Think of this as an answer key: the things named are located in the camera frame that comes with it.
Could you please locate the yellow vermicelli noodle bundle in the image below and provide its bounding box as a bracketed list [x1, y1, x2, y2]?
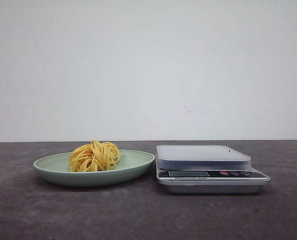
[67, 140, 121, 172]

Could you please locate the silver digital kitchen scale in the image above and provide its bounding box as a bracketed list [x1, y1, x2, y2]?
[156, 145, 271, 194]

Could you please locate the light green round plate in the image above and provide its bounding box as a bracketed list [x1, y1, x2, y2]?
[33, 149, 155, 187]

